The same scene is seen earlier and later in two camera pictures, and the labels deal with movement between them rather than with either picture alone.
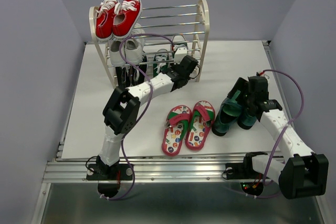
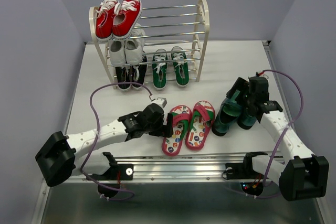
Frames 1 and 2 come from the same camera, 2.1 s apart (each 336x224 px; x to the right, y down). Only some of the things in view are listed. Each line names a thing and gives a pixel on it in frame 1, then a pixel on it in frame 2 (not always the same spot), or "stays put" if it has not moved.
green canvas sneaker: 161,61 stays put
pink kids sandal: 177,119 stays put
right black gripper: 241,84 stays put
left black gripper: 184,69 to 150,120
